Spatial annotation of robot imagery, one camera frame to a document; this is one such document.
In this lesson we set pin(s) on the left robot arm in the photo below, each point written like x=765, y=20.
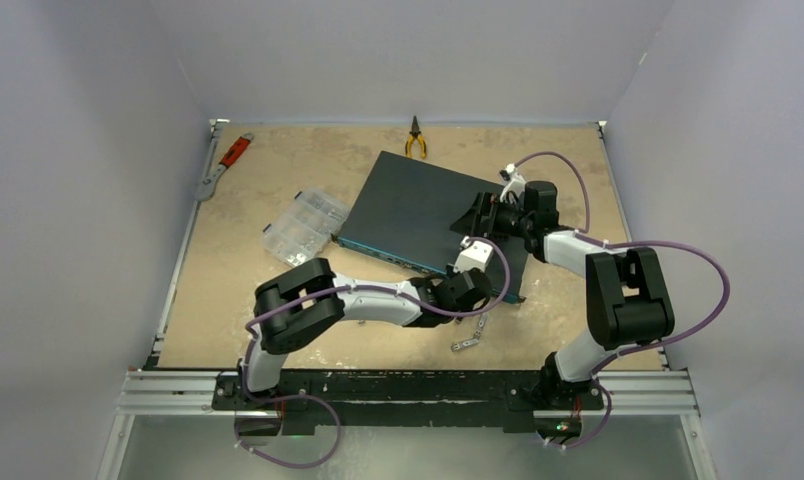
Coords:
x=295, y=308

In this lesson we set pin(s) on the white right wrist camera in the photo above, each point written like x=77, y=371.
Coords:
x=513, y=183

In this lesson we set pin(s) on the aluminium frame rail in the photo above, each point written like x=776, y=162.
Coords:
x=190, y=393

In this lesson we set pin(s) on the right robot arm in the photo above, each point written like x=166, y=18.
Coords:
x=627, y=302

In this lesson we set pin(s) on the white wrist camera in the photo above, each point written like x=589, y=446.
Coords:
x=473, y=254
x=513, y=183

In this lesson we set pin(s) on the dark grey network switch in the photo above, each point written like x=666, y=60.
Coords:
x=404, y=211

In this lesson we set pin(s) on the red handled adjustable wrench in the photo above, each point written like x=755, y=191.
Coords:
x=207, y=186

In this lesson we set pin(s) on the yellow handled pliers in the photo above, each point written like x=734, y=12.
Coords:
x=415, y=137

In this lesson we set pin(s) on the clear plastic organizer box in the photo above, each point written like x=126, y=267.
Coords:
x=305, y=227

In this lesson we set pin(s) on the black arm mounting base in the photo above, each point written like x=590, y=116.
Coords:
x=515, y=401

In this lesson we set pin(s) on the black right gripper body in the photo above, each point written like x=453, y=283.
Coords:
x=508, y=221

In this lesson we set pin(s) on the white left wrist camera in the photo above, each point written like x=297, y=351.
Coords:
x=473, y=254

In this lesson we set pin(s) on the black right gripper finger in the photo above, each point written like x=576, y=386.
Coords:
x=486, y=202
x=475, y=222

